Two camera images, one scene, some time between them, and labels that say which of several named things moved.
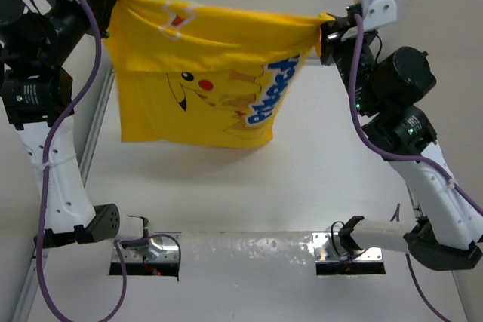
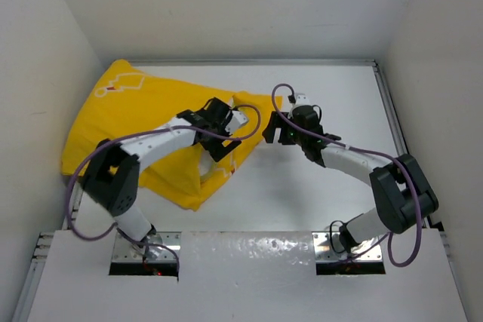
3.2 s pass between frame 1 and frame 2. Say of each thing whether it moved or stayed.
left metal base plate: stayed
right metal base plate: stayed
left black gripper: moved
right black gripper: moved
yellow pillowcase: moved
